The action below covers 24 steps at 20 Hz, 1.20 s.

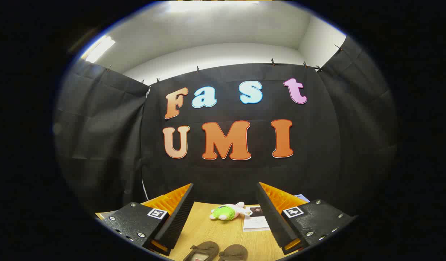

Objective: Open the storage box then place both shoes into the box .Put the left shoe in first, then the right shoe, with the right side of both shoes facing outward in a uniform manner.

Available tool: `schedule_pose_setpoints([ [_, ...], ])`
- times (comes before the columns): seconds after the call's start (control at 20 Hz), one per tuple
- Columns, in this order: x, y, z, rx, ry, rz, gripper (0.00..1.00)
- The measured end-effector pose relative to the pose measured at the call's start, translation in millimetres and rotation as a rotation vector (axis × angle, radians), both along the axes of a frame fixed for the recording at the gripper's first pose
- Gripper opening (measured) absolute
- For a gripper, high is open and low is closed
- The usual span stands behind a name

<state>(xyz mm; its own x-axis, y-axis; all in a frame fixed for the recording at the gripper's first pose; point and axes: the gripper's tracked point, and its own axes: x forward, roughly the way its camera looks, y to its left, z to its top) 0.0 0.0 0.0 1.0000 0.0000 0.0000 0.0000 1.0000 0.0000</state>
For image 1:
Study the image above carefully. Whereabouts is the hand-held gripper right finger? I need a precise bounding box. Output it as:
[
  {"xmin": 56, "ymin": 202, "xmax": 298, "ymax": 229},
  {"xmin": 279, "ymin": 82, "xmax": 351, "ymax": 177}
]
[{"xmin": 257, "ymin": 182, "xmax": 357, "ymax": 255}]

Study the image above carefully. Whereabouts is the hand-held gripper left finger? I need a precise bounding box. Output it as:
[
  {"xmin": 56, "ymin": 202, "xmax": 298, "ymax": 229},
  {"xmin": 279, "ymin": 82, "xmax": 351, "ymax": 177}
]
[{"xmin": 95, "ymin": 183, "xmax": 194, "ymax": 256}]

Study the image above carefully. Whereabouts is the brown fuzzy shoe with bow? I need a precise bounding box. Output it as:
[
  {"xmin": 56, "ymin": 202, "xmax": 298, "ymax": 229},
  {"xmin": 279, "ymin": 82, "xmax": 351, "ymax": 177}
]
[
  {"xmin": 218, "ymin": 244, "xmax": 249, "ymax": 261},
  {"xmin": 183, "ymin": 241, "xmax": 220, "ymax": 261}
]

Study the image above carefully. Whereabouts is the white paperback book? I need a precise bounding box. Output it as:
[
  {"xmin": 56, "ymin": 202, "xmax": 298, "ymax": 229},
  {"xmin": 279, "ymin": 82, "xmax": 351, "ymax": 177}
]
[{"xmin": 243, "ymin": 205, "xmax": 270, "ymax": 232}]

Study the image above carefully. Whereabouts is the green and white plush toy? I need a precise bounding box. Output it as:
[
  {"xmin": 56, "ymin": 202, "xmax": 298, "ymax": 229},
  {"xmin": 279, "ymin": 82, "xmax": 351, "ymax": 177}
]
[{"xmin": 209, "ymin": 202, "xmax": 253, "ymax": 221}]

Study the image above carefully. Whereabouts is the ceiling light panel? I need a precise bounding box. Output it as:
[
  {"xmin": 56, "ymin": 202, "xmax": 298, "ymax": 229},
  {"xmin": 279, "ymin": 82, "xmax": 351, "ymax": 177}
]
[{"xmin": 82, "ymin": 35, "xmax": 116, "ymax": 63}]

